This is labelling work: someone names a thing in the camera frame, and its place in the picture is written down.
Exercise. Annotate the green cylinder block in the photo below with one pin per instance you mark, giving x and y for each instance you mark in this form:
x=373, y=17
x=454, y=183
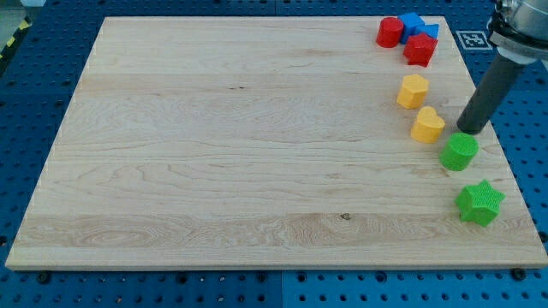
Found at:
x=459, y=151

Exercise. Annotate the large wooden board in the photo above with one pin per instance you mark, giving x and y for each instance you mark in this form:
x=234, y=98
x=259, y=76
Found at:
x=238, y=143

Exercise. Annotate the green star block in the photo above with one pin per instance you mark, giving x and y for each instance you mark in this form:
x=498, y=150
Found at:
x=479, y=203

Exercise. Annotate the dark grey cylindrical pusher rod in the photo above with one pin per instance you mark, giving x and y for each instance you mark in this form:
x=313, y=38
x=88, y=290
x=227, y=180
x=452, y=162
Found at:
x=489, y=94

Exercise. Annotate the white fiducial marker tag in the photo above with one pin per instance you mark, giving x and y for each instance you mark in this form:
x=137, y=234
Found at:
x=473, y=40

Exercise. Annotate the yellow heart block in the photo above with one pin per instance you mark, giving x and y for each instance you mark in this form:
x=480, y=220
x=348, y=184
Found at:
x=428, y=126

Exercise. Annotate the blue cube block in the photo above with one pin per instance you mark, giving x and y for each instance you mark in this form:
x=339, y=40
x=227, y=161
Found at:
x=410, y=22

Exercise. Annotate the red cylinder block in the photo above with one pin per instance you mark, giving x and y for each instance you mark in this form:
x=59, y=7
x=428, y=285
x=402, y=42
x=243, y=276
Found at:
x=389, y=32

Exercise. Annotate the blue triangle block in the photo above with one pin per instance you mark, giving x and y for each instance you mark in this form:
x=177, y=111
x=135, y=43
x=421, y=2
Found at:
x=430, y=30

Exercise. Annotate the yellow hexagon block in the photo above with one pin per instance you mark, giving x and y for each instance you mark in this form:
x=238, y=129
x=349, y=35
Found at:
x=413, y=90

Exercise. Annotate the red star block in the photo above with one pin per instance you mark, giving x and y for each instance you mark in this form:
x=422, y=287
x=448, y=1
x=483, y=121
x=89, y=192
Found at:
x=419, y=49

